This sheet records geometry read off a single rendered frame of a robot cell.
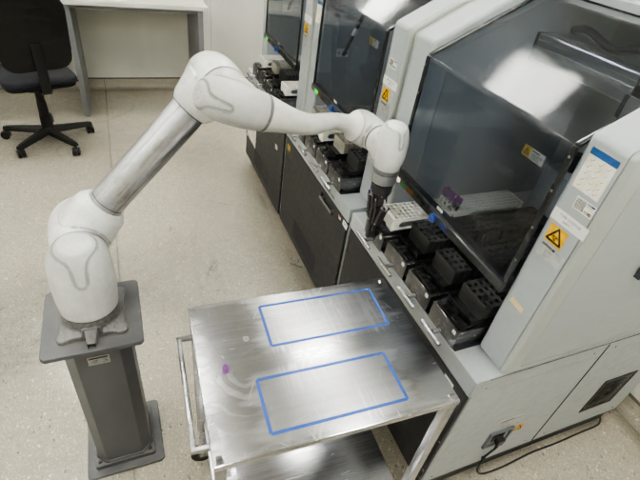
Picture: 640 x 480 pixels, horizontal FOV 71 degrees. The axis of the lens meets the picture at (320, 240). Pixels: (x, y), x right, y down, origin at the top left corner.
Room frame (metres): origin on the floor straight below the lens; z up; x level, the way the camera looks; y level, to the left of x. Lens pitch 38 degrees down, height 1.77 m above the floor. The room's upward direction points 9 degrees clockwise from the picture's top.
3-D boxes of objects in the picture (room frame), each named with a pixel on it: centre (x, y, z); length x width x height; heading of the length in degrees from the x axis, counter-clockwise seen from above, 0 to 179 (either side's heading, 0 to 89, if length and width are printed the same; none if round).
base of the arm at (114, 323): (0.82, 0.61, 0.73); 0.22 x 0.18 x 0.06; 27
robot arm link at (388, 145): (1.37, -0.17, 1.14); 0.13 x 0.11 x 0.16; 31
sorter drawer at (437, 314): (1.11, -0.69, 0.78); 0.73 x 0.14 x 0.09; 117
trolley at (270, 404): (0.74, -0.04, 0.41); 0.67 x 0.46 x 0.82; 115
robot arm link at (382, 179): (1.36, -0.18, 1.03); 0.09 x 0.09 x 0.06
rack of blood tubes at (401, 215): (1.45, -0.36, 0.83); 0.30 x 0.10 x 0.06; 117
